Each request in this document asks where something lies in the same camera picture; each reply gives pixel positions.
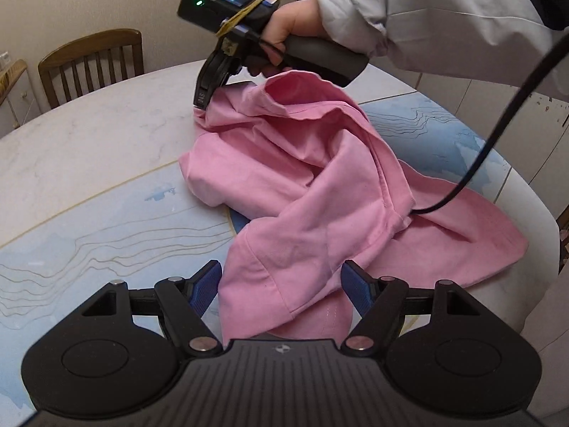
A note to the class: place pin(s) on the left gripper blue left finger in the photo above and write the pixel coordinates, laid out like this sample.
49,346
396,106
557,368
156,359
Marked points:
183,302

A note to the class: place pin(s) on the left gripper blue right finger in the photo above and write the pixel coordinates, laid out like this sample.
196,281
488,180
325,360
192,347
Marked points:
380,305

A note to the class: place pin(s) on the pink Mickey t-shirt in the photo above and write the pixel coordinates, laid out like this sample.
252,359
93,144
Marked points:
299,159

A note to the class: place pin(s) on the person's right hand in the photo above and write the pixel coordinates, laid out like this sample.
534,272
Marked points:
299,18

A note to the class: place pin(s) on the wooden chair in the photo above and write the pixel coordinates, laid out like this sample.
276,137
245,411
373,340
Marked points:
91,63

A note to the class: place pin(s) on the white speckled cabinets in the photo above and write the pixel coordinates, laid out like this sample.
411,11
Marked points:
440,127

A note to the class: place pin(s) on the white side cabinet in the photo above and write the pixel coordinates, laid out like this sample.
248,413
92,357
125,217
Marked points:
18,100

